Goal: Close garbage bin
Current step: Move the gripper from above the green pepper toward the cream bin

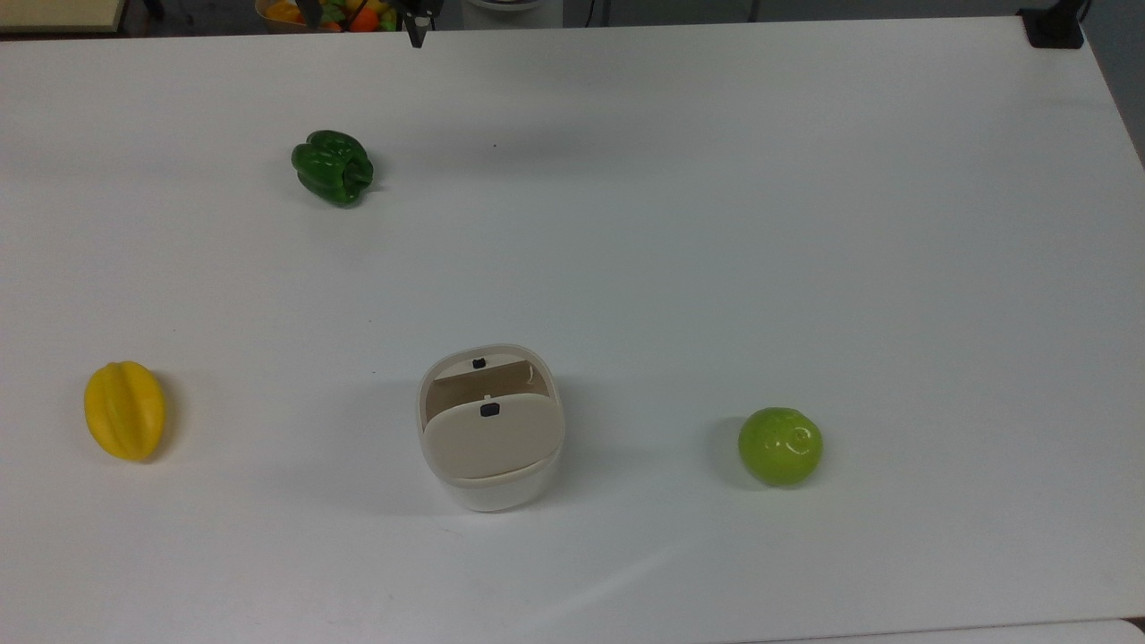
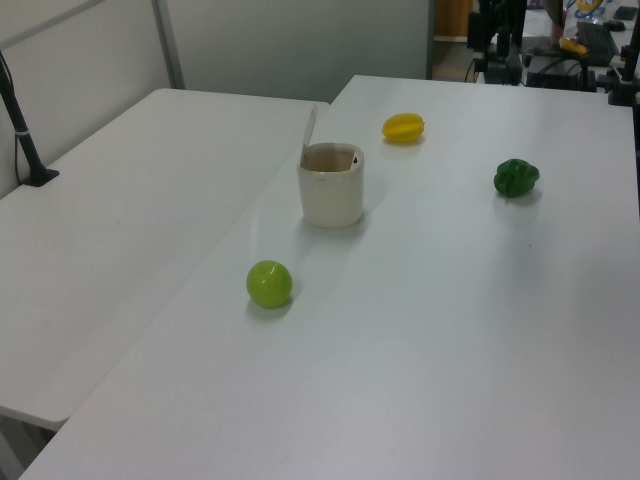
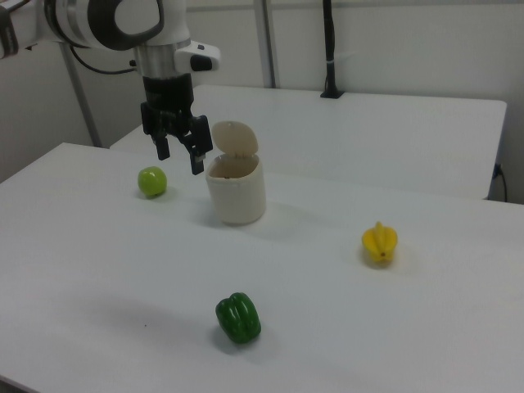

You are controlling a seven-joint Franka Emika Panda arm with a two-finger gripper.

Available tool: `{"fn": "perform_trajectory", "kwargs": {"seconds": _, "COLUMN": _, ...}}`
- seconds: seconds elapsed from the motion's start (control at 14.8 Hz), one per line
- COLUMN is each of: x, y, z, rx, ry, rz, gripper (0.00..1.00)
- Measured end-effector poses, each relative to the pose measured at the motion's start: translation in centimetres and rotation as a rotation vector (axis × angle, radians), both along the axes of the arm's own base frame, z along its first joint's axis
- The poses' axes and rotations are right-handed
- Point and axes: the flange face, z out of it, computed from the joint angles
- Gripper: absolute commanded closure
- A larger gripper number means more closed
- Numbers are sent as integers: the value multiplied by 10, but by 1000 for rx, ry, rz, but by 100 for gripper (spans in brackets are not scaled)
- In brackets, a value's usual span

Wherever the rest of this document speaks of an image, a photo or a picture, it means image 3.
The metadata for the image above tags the green toy apple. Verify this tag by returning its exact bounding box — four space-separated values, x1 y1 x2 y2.
137 165 169 200

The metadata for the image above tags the cream plastic garbage bin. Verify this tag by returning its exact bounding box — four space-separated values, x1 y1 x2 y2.
204 152 268 226

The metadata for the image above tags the yellow toy starfruit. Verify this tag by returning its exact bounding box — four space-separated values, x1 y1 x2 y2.
360 221 400 268

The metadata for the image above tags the cream garbage bin lid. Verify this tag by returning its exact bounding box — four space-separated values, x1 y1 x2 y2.
210 120 260 159

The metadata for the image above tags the grey wall frame post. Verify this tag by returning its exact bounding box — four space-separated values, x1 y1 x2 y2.
260 0 282 88
60 43 102 148

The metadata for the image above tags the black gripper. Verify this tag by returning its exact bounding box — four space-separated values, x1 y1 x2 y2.
139 75 214 177

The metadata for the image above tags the green toy bell pepper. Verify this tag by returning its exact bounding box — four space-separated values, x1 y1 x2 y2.
215 291 263 345

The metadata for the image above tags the black pole with clamp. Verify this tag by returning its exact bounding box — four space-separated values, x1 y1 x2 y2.
318 0 346 100

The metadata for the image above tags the black wall socket cable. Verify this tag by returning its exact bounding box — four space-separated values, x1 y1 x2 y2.
493 162 509 202

